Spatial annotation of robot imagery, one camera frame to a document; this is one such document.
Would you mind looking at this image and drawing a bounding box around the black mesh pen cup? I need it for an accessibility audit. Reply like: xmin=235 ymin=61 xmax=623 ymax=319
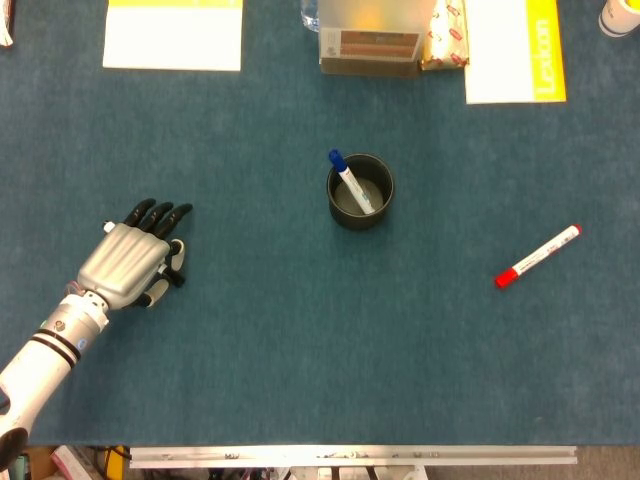
xmin=326 ymin=152 xmax=395 ymax=232

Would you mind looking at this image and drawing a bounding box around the gold red snack pack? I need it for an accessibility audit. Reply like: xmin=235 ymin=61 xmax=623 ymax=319
xmin=418 ymin=0 xmax=471 ymax=72

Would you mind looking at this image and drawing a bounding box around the aluminium rail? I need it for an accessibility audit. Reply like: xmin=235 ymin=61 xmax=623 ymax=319
xmin=128 ymin=444 xmax=579 ymax=470

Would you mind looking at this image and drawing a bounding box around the yellow white Lexicon book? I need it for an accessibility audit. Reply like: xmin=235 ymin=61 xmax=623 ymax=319
xmin=463 ymin=0 xmax=568 ymax=106

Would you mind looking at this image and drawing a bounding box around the blue-capped marker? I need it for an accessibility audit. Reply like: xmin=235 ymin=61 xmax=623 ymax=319
xmin=328 ymin=148 xmax=377 ymax=216

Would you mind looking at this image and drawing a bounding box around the pink white box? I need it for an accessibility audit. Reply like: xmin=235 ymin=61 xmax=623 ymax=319
xmin=49 ymin=444 xmax=94 ymax=480

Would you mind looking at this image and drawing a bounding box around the red cap marker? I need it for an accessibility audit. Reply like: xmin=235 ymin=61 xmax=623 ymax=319
xmin=494 ymin=224 xmax=583 ymax=290

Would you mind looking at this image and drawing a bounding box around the blue felt table mat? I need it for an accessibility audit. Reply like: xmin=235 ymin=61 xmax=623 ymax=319
xmin=0 ymin=0 xmax=640 ymax=447

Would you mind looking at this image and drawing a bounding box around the plain yellow white book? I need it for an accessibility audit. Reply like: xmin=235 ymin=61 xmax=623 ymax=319
xmin=102 ymin=0 xmax=244 ymax=72

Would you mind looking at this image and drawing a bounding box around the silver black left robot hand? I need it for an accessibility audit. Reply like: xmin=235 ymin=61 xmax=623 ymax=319
xmin=77 ymin=198 xmax=194 ymax=311

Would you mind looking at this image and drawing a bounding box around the white blue paper cup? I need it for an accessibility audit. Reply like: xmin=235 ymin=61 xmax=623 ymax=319
xmin=598 ymin=0 xmax=640 ymax=39

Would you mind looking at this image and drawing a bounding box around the white chips bag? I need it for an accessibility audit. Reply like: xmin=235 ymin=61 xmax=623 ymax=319
xmin=0 ymin=0 xmax=16 ymax=48

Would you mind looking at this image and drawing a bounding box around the silver metal stand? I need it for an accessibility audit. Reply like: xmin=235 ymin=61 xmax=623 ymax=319
xmin=317 ymin=0 xmax=439 ymax=77

